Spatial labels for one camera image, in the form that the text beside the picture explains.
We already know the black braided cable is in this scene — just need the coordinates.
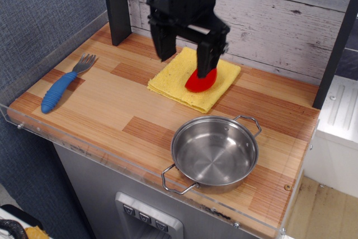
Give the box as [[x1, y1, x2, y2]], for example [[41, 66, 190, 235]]
[[0, 219, 29, 239]]

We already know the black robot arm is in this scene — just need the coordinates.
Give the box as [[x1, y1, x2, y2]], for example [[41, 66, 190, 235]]
[[147, 0, 230, 78]]

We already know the yellow object at corner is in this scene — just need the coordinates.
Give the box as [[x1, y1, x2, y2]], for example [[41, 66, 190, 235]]
[[25, 226, 50, 239]]

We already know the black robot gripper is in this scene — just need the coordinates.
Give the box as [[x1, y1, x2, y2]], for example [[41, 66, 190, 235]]
[[146, 0, 230, 79]]

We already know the black post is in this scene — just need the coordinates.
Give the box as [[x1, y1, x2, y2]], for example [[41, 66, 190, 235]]
[[106, 0, 131, 46], [312, 0, 357, 109]]

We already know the stainless steel pot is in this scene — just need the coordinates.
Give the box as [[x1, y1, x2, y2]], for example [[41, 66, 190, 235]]
[[161, 116, 262, 195]]

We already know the white toy sink unit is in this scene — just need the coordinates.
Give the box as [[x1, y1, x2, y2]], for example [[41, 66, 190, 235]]
[[303, 76, 357, 197]]

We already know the silver dispenser panel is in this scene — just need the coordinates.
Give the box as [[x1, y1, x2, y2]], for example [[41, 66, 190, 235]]
[[115, 191, 184, 238]]

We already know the right black post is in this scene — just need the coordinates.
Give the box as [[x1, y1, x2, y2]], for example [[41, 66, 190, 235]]
[[312, 0, 357, 109]]

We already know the yellow folded cloth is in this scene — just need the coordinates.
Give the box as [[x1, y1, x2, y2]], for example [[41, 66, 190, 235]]
[[147, 47, 241, 113]]

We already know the blue handled fork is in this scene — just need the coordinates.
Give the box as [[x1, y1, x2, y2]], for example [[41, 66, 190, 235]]
[[41, 54, 96, 114]]

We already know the red half-sphere object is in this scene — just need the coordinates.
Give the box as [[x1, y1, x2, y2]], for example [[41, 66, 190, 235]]
[[185, 68, 217, 92]]

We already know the left black post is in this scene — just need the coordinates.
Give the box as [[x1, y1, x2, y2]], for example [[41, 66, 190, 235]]
[[106, 0, 131, 46]]

